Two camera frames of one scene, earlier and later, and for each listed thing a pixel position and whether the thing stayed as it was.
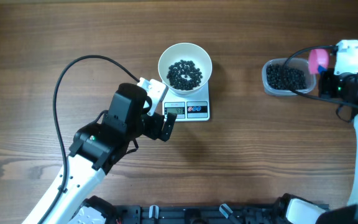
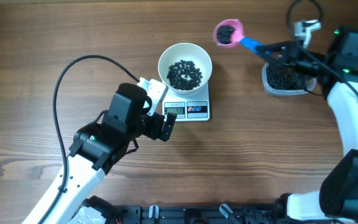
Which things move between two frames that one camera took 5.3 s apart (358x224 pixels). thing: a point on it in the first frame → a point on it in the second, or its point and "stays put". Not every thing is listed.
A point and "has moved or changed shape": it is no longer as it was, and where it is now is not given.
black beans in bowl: [184, 75] stays put
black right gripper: [325, 83] → [289, 53]
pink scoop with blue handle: [318, 61] has moved or changed shape
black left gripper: [155, 126] stays put
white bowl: [184, 68] stays put
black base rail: [147, 214] stays put
